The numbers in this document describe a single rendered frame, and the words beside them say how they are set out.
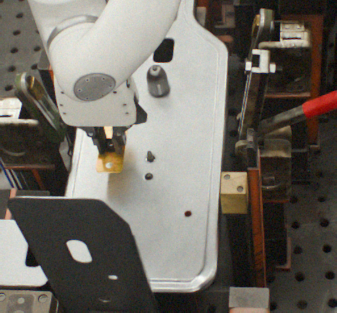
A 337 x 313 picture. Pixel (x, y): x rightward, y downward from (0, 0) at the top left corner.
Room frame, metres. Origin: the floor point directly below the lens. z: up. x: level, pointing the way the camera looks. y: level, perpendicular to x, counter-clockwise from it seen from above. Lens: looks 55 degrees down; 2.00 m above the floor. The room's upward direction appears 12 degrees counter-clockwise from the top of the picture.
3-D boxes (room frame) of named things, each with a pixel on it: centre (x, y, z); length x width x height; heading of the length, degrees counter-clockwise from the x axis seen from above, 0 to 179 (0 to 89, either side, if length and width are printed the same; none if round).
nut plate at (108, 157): (0.70, 0.08, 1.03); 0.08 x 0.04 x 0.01; 165
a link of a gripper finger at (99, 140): (0.70, 0.11, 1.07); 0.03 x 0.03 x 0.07; 76
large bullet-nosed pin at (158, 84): (0.80, 0.00, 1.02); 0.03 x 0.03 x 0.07
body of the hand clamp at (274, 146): (0.64, -0.13, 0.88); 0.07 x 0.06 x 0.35; 76
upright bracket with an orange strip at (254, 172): (0.55, -0.09, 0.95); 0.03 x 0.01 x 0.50; 166
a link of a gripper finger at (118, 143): (0.69, 0.06, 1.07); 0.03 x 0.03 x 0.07; 75
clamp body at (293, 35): (0.80, -0.20, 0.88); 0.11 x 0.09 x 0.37; 76
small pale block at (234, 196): (0.57, -0.07, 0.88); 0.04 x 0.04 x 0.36; 76
